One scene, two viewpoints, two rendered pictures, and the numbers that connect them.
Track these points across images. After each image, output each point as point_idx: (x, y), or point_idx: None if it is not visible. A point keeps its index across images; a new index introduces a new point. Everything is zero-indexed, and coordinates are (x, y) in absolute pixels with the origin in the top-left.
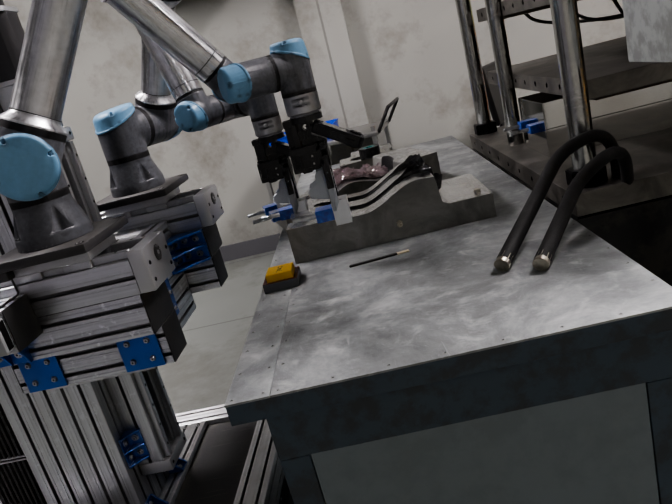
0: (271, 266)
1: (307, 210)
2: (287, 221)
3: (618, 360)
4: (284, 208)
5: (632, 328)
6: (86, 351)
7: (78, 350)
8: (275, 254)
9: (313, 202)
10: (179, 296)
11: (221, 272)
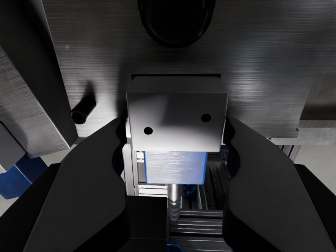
0: (304, 143)
1: (234, 73)
2: (74, 140)
3: None
4: (182, 169)
5: None
6: None
7: None
8: (222, 142)
9: (92, 51)
10: (209, 238)
11: (147, 209)
